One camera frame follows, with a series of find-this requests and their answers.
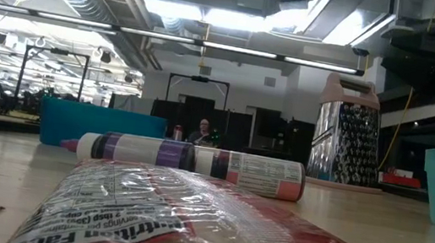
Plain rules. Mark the large blue plastic bin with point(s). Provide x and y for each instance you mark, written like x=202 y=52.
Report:
x=101 y=126

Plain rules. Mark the pink colouring bottle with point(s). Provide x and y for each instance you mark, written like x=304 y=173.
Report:
x=257 y=174

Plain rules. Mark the overhead LED light bar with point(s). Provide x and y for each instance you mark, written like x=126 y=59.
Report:
x=161 y=37

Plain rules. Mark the black partition wall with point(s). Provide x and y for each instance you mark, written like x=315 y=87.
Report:
x=271 y=133

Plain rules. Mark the red plastic-wrapped packet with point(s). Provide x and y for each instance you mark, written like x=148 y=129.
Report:
x=186 y=219

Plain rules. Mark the pink metal box grater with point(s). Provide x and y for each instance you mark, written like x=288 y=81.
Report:
x=346 y=144

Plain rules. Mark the red box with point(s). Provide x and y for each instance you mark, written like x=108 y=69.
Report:
x=399 y=180

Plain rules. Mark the black background rig frame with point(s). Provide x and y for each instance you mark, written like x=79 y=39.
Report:
x=84 y=77
x=200 y=79

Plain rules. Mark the red can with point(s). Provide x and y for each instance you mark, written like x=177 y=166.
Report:
x=178 y=133

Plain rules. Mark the purple colouring bottle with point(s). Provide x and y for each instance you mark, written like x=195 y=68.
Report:
x=132 y=150

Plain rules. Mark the person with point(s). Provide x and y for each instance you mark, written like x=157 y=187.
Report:
x=203 y=131

